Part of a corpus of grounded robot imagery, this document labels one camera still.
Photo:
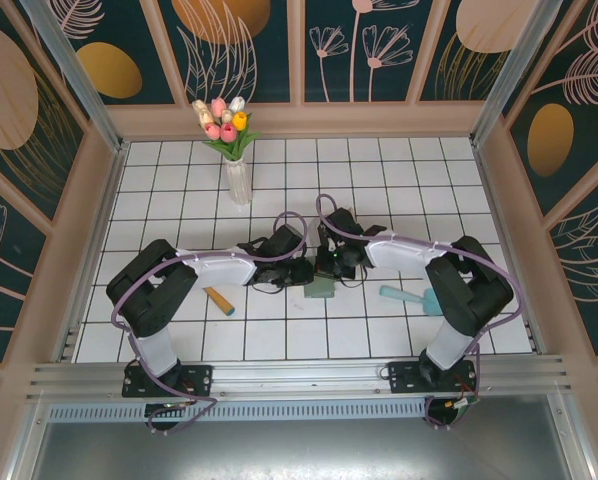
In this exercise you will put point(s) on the tan gold card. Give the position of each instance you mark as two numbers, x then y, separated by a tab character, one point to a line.
351	210

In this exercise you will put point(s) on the white ribbed vase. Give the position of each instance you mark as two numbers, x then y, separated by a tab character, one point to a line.
239	180

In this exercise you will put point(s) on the teal garden trowel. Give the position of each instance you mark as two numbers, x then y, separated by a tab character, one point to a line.
394	292

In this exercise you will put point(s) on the artificial tulip bouquet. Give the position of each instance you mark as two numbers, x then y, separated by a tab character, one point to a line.
226	131

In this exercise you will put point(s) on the aluminium corner post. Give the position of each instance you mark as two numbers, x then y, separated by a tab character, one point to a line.
79	75
513	75

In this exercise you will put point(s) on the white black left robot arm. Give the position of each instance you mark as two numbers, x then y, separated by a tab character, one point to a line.
219	271

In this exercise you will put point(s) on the green card holder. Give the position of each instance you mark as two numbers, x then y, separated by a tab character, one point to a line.
319	291

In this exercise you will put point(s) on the aluminium front rail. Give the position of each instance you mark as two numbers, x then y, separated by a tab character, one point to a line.
299	380

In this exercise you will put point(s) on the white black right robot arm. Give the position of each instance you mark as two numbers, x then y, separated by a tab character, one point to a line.
404	255

